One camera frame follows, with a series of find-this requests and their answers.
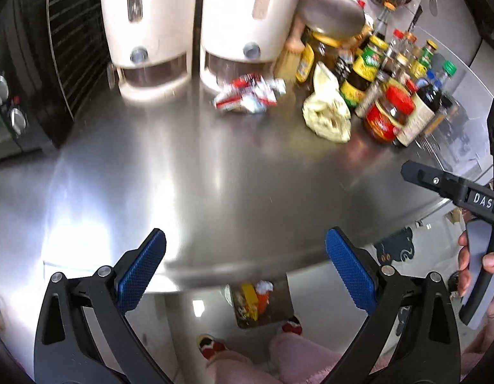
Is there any pale yellow paper wrapper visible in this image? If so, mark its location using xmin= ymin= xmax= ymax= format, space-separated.
xmin=303 ymin=61 xmax=351 ymax=143

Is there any red white snack wrapper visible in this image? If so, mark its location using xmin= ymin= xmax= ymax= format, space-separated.
xmin=212 ymin=74 xmax=286 ymax=115

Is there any metal trash bin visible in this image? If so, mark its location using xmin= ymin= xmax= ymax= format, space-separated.
xmin=224 ymin=276 xmax=295 ymax=329

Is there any person's right hand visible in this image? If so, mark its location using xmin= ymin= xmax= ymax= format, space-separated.
xmin=456 ymin=230 xmax=494 ymax=369

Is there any clear plastic storage tray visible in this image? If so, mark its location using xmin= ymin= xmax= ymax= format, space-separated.
xmin=412 ymin=26 xmax=493 ymax=180

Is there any black cat floor sticker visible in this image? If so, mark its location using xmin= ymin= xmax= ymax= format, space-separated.
xmin=374 ymin=227 xmax=415 ymax=265

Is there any dark soy sauce bottle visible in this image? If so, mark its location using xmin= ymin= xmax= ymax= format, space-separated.
xmin=394 ymin=60 xmax=457 ymax=148

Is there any red lid sauce jar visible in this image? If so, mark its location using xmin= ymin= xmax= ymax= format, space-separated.
xmin=363 ymin=85 xmax=414 ymax=144

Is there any sesame seed shaker jar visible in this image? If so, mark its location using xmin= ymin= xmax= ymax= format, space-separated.
xmin=355 ymin=70 xmax=390 ymax=118

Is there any right red bow slipper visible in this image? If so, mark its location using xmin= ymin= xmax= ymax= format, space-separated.
xmin=280 ymin=316 xmax=303 ymax=335

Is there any red bow slipper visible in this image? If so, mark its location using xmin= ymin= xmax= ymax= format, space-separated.
xmin=197 ymin=334 xmax=227 ymax=361
xmin=280 ymin=316 xmax=303 ymax=335

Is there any left red bow slipper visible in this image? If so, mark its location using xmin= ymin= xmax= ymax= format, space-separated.
xmin=197 ymin=334 xmax=227 ymax=361

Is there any green label sauce bottle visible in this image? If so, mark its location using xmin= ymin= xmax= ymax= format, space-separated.
xmin=339 ymin=36 xmax=388 ymax=110

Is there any yellow lid oil jar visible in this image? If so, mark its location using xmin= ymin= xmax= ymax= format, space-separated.
xmin=296 ymin=31 xmax=343 ymax=91

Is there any wooden bristle brush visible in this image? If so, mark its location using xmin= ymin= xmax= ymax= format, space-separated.
xmin=273 ymin=16 xmax=305 ymax=87

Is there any steel ladle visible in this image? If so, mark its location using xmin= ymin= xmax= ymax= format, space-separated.
xmin=297 ymin=0 xmax=365 ymax=41

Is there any cream dispenser right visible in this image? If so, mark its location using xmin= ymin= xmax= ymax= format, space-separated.
xmin=199 ymin=0 xmax=298 ymax=93

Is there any cream dispenser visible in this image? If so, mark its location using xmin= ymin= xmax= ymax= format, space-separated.
xmin=199 ymin=0 xmax=298 ymax=93
xmin=100 ymin=0 xmax=196 ymax=104

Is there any black toaster oven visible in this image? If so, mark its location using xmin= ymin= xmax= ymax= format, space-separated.
xmin=0 ymin=0 xmax=110 ymax=160

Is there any cream dispenser left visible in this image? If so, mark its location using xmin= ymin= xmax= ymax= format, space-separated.
xmin=100 ymin=0 xmax=196 ymax=104

